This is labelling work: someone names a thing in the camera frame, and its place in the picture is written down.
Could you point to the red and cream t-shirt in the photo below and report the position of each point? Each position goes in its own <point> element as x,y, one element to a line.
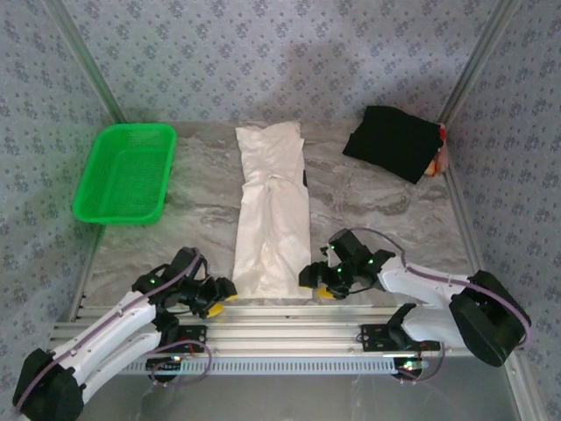
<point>443,153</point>

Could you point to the small circuit board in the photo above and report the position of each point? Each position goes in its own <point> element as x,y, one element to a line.
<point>164,364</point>
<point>409,366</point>

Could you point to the white printed t-shirt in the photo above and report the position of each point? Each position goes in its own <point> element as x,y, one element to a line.
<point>271,219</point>

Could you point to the aluminium side rail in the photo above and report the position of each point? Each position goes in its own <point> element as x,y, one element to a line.
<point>85,280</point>
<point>464,228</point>

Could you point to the aluminium rail beam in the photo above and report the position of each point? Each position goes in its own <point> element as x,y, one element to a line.
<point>285,326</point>

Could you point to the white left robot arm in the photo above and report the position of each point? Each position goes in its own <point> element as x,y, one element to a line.
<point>109,324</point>

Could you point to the black t-shirt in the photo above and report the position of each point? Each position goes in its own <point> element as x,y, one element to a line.
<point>390,140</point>

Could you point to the aluminium frame post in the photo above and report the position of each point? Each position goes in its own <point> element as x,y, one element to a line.
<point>87,61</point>
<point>477,61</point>

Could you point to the green plastic basket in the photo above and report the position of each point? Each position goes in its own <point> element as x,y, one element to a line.
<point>122,175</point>

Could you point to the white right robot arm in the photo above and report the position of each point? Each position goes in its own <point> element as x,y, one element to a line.
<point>421,285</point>

